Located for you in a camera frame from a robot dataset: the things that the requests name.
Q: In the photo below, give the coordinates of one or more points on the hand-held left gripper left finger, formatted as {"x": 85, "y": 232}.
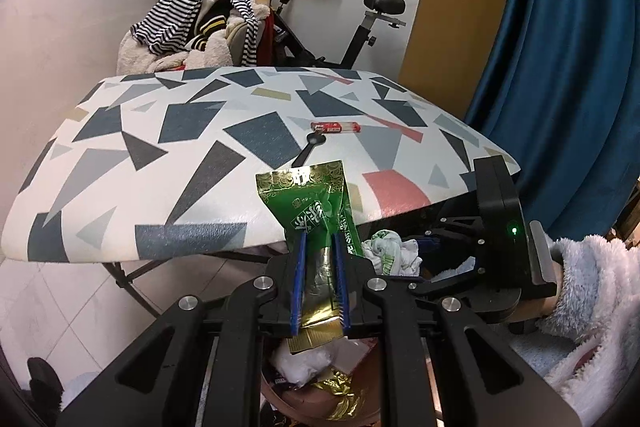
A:
{"x": 300, "y": 279}

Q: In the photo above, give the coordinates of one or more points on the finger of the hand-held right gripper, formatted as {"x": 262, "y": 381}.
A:
{"x": 455, "y": 287}
{"x": 460, "y": 232}

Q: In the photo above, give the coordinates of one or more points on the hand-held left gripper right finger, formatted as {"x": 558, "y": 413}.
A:
{"x": 341, "y": 279}

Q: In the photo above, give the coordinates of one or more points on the white and green wrapper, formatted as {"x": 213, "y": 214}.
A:
{"x": 392, "y": 254}

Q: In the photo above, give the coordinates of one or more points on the green and gold snack packet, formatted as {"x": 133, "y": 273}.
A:
{"x": 310, "y": 202}

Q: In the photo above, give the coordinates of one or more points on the brown round bin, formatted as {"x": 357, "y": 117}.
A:
{"x": 370, "y": 402}

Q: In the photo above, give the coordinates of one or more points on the person's right forearm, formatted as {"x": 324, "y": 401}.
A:
{"x": 595, "y": 297}

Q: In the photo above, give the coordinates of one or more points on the crumpled white plastic bag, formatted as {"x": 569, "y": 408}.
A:
{"x": 305, "y": 364}

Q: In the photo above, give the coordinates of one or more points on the light blue fluffy cloth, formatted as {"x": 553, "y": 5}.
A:
{"x": 540, "y": 349}

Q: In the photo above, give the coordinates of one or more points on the gold foil wrapper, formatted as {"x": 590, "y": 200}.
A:
{"x": 340, "y": 394}

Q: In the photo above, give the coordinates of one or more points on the black plastic spoon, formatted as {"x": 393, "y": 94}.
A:
{"x": 312, "y": 144}

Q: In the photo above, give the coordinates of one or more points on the red stick packet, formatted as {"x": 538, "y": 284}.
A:
{"x": 335, "y": 126}

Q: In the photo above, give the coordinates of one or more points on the patterned ironing board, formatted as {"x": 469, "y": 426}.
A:
{"x": 200, "y": 147}

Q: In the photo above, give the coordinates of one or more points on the blue curtain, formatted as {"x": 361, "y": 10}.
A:
{"x": 560, "y": 57}

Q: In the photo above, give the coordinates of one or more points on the orange wooden panel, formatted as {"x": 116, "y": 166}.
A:
{"x": 460, "y": 7}

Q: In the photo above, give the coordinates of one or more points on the black exercise bike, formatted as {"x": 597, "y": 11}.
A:
{"x": 300, "y": 42}

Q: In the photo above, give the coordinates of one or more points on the red cloth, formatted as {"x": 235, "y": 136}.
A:
{"x": 268, "y": 39}

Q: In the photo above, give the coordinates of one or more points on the pile of beige clothes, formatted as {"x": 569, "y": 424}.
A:
{"x": 150, "y": 54}

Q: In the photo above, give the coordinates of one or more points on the black round object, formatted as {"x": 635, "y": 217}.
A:
{"x": 44, "y": 379}

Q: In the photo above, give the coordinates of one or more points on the striped shirt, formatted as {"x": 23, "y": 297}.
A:
{"x": 175, "y": 9}

